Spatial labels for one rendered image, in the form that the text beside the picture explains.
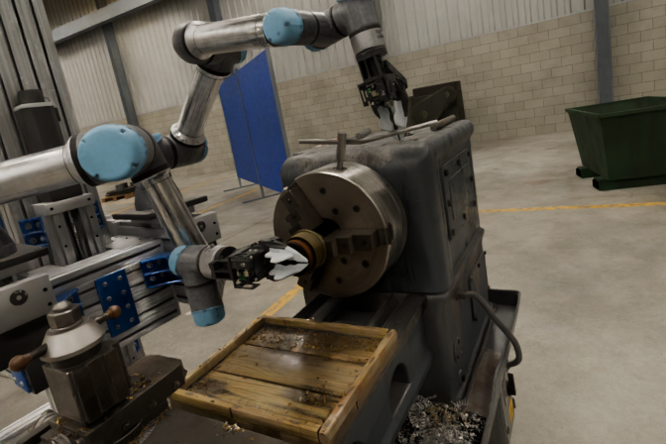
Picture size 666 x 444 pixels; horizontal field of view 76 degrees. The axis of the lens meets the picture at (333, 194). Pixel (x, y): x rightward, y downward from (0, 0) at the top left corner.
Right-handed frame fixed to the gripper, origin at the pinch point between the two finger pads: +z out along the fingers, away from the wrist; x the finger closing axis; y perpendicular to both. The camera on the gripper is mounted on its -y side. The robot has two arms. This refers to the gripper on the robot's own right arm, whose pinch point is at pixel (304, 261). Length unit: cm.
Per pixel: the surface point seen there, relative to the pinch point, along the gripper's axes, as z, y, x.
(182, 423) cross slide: -1.6, 33.8, -11.1
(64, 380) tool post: -8.9, 43.1, 1.2
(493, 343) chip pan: 21, -63, -54
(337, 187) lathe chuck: 1.9, -15.0, 11.5
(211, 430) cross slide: 3.8, 33.4, -11.1
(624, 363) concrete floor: 61, -144, -109
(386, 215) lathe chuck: 11.8, -16.9, 4.0
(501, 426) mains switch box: 22, -57, -81
